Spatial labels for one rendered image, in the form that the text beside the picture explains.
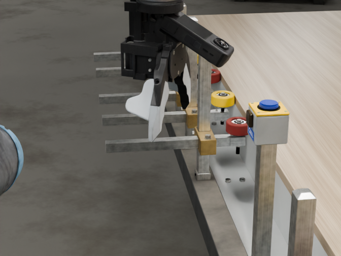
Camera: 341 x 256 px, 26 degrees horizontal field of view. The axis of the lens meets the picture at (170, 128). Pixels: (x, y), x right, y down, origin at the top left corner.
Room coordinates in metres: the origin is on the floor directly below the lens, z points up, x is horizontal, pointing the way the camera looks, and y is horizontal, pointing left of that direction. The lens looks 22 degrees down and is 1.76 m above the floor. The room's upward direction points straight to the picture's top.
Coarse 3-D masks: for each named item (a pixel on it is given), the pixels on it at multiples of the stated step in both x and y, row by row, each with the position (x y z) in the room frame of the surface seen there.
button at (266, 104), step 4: (264, 100) 1.43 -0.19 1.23; (268, 100) 1.43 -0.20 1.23; (272, 100) 1.43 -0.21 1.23; (260, 104) 1.42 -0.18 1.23; (264, 104) 1.41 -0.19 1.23; (268, 104) 1.41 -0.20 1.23; (272, 104) 1.41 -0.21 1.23; (276, 104) 1.41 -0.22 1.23; (264, 108) 1.41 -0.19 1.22; (268, 108) 1.40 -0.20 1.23; (272, 108) 1.40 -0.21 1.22; (276, 108) 1.41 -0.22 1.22
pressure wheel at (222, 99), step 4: (216, 92) 2.39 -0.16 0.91; (220, 92) 2.40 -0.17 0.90; (224, 92) 2.38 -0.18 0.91; (228, 92) 2.39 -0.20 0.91; (232, 92) 2.39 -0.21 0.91; (212, 96) 2.36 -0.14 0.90; (216, 96) 2.36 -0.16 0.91; (220, 96) 2.36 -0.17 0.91; (224, 96) 2.37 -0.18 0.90; (228, 96) 2.36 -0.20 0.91; (232, 96) 2.36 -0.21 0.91; (212, 100) 2.36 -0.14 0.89; (216, 100) 2.35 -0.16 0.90; (220, 100) 2.34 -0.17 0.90; (224, 100) 2.34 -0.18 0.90; (228, 100) 2.34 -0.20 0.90; (232, 100) 2.35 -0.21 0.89; (212, 104) 2.36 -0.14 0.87; (216, 104) 2.35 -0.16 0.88; (220, 104) 2.34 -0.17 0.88; (224, 104) 2.34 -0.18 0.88; (228, 104) 2.34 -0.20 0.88; (232, 104) 2.35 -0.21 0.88
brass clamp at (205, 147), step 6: (192, 132) 2.18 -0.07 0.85; (198, 132) 2.13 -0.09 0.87; (204, 132) 2.13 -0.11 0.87; (210, 132) 2.13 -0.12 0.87; (198, 138) 2.10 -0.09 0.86; (198, 144) 2.10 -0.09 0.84; (204, 144) 2.07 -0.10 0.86; (210, 144) 2.07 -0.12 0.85; (216, 144) 2.07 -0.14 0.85; (198, 150) 2.09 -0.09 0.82; (204, 150) 2.07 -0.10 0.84; (210, 150) 2.07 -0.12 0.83
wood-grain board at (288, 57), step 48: (240, 48) 2.95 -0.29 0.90; (288, 48) 2.95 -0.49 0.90; (336, 48) 2.95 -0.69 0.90; (240, 96) 2.37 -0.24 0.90; (288, 96) 2.37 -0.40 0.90; (336, 96) 2.37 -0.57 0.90; (288, 144) 1.96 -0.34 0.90; (336, 144) 1.96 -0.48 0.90; (336, 192) 1.66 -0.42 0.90; (336, 240) 1.43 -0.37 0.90
